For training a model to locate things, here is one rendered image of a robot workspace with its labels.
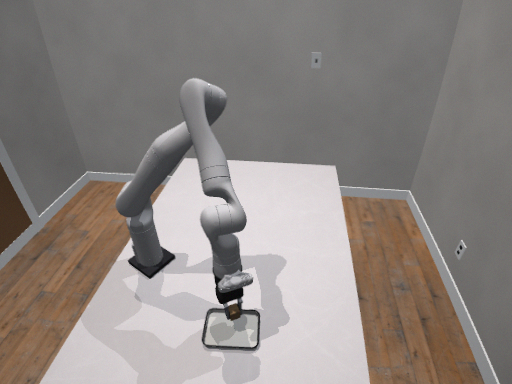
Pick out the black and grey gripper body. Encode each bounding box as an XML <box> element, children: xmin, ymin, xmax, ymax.
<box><xmin>212</xmin><ymin>257</ymin><xmax>253</xmax><ymax>304</ymax></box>

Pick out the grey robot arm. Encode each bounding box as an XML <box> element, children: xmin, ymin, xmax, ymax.
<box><xmin>116</xmin><ymin>78</ymin><xmax>247</xmax><ymax>267</ymax></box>

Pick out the brown wooden block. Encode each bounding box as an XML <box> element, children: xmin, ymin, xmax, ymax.
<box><xmin>229</xmin><ymin>303</ymin><xmax>240</xmax><ymax>321</ymax></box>

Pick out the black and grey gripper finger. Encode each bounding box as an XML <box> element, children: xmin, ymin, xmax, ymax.
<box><xmin>237</xmin><ymin>298</ymin><xmax>243</xmax><ymax>315</ymax></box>
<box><xmin>223</xmin><ymin>303</ymin><xmax>230</xmax><ymax>320</ymax></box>

